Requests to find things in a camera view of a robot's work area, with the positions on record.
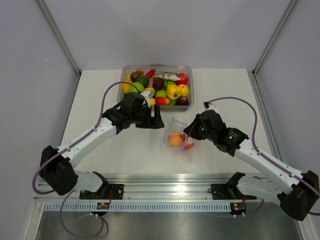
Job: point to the aluminium frame post left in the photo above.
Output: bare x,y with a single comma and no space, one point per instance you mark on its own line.
58,36

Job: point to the clear zip top bag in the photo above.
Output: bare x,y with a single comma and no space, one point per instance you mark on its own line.
176,125

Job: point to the red tomato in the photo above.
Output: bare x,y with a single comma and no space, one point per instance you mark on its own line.
183,79

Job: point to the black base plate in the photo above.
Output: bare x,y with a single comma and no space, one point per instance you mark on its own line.
221,191
108,191

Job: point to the aluminium frame post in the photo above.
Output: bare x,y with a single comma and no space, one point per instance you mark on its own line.
58,36
275,35

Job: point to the aluminium frame post right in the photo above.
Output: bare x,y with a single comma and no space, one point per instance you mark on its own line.
275,35

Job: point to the dark red apple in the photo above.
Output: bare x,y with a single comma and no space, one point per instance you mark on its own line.
182,101

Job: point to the dark purple plum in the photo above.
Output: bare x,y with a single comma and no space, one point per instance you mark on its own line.
158,84

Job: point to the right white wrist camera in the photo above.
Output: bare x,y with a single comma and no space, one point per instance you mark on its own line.
210,106

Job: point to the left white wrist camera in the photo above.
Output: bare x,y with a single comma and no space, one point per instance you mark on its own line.
147,96

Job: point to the grey toy fish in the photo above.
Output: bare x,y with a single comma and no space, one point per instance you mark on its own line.
171,76

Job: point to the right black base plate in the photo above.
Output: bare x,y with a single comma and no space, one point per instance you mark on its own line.
221,191

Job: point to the red strawberry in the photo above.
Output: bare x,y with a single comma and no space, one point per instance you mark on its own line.
162,101

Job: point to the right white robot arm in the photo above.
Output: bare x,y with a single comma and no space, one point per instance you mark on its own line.
294,191

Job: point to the yellow orange fruit right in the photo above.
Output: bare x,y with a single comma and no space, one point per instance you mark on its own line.
184,90

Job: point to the clear plastic food container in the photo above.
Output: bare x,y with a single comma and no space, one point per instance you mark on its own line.
142,70

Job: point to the aluminium mounting rail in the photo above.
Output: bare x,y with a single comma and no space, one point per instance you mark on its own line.
157,186

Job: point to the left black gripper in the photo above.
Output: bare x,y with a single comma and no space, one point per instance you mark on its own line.
152,122

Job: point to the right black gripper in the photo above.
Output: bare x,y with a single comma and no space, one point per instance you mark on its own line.
192,129

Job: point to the dark green avocado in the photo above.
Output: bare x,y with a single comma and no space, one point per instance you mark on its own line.
144,80

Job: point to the yellow bell pepper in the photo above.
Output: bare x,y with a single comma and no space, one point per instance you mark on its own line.
173,92

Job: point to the purple passion fruit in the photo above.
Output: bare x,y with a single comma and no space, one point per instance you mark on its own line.
134,76

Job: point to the yellow lemon left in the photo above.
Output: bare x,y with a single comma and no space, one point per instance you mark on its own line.
126,86

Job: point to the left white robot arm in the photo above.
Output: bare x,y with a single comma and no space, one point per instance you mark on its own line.
57,165

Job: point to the orange peach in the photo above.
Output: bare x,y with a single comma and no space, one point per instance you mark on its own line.
175,139

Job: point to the red chili pepper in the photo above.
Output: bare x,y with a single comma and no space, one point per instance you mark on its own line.
150,73

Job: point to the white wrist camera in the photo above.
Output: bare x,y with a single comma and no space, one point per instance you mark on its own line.
147,96
210,106

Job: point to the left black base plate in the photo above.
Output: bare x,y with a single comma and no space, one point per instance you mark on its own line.
108,191

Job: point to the green apple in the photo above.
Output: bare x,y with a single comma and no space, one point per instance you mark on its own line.
137,88

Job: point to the white slotted cable duct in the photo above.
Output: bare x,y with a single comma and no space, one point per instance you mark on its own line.
143,207

